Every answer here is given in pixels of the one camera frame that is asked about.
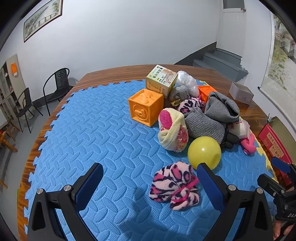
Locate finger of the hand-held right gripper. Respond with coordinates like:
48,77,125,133
271,157,296,179
257,173,286,198

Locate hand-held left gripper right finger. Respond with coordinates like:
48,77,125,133
196,163,274,241

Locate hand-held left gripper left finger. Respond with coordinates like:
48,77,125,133
27,163,104,241

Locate red storage box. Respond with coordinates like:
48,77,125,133
258,116,296,188

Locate yellow ball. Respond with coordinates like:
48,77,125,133
187,136,222,171

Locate pink leopard fuzzy sock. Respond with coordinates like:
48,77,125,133
149,161,200,211
176,97,206,114

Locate pink toy hair dryer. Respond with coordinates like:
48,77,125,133
239,133,257,155

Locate plastic packet with red label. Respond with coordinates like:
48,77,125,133
228,118,250,139

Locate grey knitted sock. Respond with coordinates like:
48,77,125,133
205,91,240,123
184,109,228,142

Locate yellow pink fuzzy sock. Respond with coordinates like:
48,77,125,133
158,108,189,152

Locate light orange toy cube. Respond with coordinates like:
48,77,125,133
128,88,164,127

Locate dark orange toy cube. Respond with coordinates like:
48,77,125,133
198,85,218,103

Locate clear plastic bag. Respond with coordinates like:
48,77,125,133
177,71,200,97

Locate yellow green carton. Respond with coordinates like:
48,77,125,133
146,64,178,98

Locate person's right hand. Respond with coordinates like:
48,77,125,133
273,222,295,240

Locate blue foam mat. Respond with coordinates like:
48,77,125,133
23,80,278,241

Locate grey tin box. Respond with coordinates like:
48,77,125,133
229,82,254,105

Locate wooden folding rack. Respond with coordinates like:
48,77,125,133
0,116,21,153

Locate hanging scroll painting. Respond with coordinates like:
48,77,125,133
258,11,296,98

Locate black metal chair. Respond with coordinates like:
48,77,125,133
15,88,43,133
43,68,74,116

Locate grey stairs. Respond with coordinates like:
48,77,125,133
193,49,249,81

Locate wooden desk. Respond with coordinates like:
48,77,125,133
17,64,275,223

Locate grey cabinet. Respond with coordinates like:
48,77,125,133
0,54,26,130

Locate framed landscape painting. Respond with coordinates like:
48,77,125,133
23,0,63,43

